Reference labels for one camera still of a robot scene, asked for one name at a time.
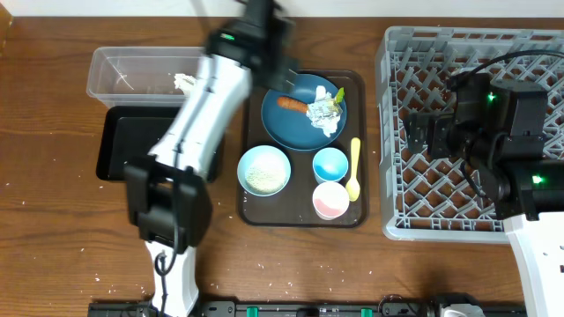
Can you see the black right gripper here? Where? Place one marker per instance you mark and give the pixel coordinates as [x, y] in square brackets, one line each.
[426, 133]

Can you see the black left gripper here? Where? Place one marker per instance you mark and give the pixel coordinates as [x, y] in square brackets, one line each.
[284, 77]

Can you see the orange carrot piece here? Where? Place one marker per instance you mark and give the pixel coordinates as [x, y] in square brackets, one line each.
[292, 104]

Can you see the white napkin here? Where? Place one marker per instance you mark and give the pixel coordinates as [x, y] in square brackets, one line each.
[185, 83]

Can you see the light blue rice bowl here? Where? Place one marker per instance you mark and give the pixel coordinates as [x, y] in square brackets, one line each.
[263, 170]

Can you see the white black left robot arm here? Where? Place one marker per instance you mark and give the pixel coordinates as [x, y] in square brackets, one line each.
[166, 194]

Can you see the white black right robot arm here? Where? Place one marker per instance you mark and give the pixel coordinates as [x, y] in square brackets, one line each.
[527, 192]

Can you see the grey dishwasher rack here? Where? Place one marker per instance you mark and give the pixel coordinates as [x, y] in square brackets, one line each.
[428, 199]

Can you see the clear plastic waste bin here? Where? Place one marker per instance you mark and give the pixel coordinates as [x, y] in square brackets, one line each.
[141, 76]

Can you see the dark blue plate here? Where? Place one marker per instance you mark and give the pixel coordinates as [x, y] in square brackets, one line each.
[293, 129]

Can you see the yellow plastic spoon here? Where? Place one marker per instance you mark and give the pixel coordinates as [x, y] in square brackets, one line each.
[352, 186]

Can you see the light blue cup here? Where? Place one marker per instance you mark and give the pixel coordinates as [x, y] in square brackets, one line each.
[330, 164]

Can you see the dark brown serving tray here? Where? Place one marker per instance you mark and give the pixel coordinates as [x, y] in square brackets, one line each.
[292, 206]

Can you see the pink cup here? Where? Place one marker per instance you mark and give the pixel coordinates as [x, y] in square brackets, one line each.
[330, 200]

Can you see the black rectangular tray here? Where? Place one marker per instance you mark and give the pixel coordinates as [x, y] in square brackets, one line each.
[130, 132]

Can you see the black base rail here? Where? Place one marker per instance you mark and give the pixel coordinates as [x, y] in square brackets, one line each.
[457, 304]

